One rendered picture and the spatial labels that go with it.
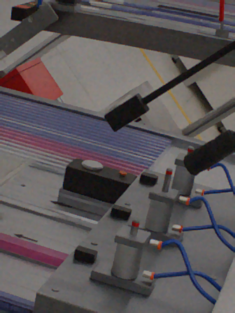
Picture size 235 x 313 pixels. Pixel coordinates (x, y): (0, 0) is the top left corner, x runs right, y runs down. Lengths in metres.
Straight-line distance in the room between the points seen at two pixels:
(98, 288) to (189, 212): 0.22
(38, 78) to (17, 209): 0.80
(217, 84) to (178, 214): 4.54
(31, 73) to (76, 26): 0.41
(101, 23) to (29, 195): 1.13
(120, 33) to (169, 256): 1.34
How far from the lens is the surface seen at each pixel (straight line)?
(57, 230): 0.92
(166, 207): 0.79
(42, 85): 1.73
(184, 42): 2.04
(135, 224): 0.68
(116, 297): 0.68
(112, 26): 2.07
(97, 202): 0.97
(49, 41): 2.89
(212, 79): 5.40
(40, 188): 1.02
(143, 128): 1.28
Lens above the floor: 1.47
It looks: 22 degrees down
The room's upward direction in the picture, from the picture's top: 58 degrees clockwise
